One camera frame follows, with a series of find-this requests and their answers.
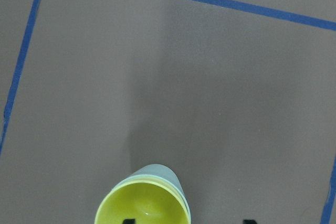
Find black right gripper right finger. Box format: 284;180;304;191
243;219;257;224

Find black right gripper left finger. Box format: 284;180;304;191
123;219;135;224

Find yellow cup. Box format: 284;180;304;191
94;182;191;223

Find green cup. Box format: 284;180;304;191
111;164;191;218

